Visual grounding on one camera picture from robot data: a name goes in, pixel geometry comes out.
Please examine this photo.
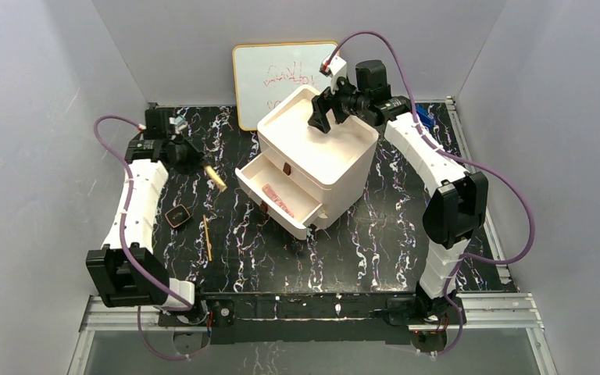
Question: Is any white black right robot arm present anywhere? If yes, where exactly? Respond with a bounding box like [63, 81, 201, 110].
[308, 56, 489, 303]

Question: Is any blue black stapler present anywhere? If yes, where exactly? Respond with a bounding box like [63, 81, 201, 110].
[416, 104, 435, 130]

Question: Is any pink lipstick box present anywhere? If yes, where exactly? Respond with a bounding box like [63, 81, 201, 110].
[262, 184, 295, 218]

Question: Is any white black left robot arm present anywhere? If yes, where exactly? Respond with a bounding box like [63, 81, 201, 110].
[85, 108, 205, 311]

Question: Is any yellow framed whiteboard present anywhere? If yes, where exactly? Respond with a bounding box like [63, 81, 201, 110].
[232, 41, 337, 131]

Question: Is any white drawer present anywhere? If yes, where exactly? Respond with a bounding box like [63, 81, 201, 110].
[235, 154, 323, 240]

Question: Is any light blue small stapler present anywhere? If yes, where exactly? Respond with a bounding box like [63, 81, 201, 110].
[170, 116, 188, 134]

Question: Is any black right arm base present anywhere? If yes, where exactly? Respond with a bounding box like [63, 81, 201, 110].
[369, 290, 467, 326]

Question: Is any white drawer organizer box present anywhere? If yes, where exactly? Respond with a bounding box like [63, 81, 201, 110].
[256, 85, 378, 229]

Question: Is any black compact powder case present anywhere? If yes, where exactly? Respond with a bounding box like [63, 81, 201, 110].
[164, 205, 191, 229]

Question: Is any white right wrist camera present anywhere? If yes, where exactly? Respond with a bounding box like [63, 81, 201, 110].
[320, 55, 348, 94]

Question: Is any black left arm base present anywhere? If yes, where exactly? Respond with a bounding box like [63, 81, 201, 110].
[158, 293, 235, 328]

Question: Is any thin wooden makeup pencil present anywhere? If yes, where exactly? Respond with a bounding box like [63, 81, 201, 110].
[202, 215, 213, 263]

